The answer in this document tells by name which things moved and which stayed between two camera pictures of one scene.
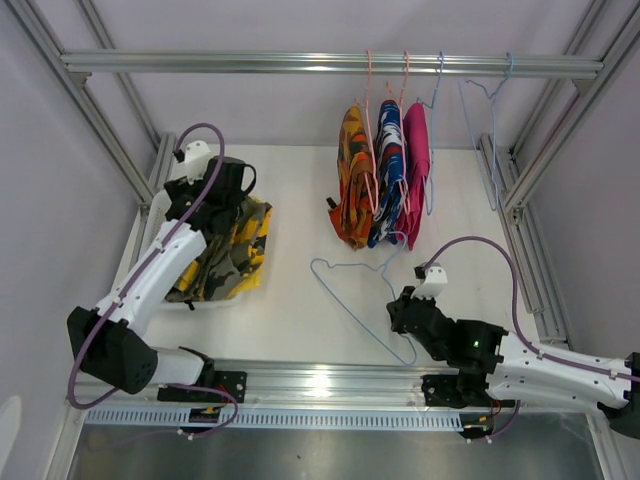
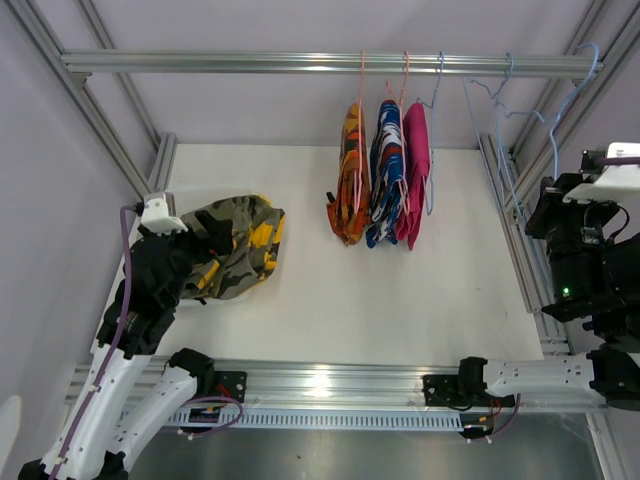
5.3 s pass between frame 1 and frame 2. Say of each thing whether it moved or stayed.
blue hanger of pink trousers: stayed
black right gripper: moved
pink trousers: stayed
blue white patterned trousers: stayed
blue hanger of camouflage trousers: moved
